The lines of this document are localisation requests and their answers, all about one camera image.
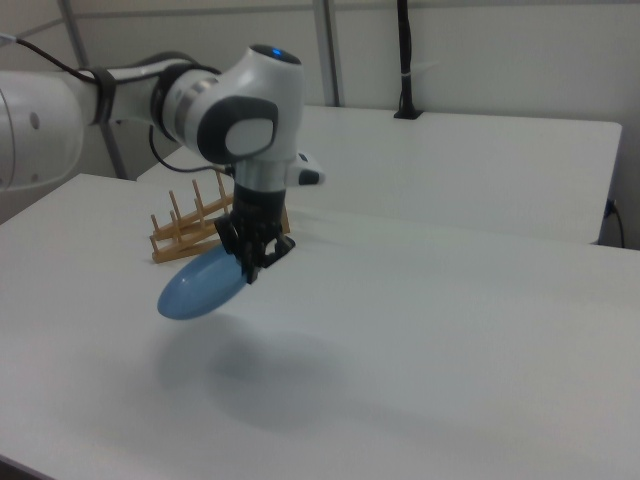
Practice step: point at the blue round plate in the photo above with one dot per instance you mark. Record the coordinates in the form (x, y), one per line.
(200, 287)

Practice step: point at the black camera pole with white tie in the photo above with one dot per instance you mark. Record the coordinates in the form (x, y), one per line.
(406, 65)

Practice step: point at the grey metal partition post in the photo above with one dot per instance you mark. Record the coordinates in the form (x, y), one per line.
(331, 50)

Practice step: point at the white side table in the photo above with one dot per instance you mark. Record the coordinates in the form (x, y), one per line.
(425, 165)

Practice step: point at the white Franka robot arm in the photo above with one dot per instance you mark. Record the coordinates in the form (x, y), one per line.
(150, 105)

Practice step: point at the slanted grey metal post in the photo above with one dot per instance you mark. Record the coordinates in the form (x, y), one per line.
(92, 90)

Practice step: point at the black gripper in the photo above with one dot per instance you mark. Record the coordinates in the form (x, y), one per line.
(260, 207)

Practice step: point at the wooden plate rack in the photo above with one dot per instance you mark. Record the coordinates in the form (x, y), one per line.
(187, 227)

